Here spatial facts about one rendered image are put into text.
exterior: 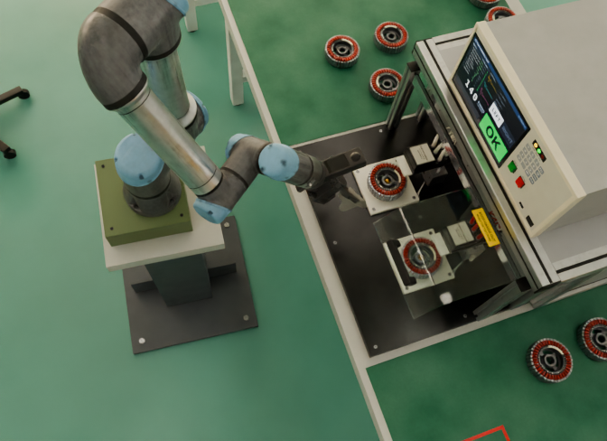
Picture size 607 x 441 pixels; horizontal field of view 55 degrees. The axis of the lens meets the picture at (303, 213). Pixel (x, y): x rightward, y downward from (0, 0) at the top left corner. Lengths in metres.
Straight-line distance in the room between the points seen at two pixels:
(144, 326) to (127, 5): 1.49
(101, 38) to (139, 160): 0.41
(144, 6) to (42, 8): 2.16
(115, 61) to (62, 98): 1.82
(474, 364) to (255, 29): 1.23
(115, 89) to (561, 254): 0.97
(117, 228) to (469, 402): 1.01
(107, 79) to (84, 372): 1.49
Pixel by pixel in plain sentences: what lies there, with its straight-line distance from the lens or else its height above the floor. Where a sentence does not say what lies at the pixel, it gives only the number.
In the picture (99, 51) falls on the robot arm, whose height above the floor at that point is 1.45.
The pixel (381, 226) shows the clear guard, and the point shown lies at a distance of 1.37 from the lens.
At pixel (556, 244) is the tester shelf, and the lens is 1.38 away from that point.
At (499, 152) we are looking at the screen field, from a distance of 1.37.
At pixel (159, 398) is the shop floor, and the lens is 2.30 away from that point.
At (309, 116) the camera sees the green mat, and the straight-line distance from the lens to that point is 1.81.
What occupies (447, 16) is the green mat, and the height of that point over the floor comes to 0.75.
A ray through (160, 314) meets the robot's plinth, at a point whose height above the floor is 0.02.
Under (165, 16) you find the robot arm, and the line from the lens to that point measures 1.12.
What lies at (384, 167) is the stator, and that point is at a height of 0.82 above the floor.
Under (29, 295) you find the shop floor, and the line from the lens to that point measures 2.51.
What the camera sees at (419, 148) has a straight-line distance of 1.61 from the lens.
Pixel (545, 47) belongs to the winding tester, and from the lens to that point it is 1.37.
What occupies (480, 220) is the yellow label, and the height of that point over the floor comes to 1.07.
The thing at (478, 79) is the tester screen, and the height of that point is 1.23.
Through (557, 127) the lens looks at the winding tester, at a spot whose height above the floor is 1.32.
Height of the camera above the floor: 2.26
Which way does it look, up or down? 66 degrees down
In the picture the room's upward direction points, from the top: 10 degrees clockwise
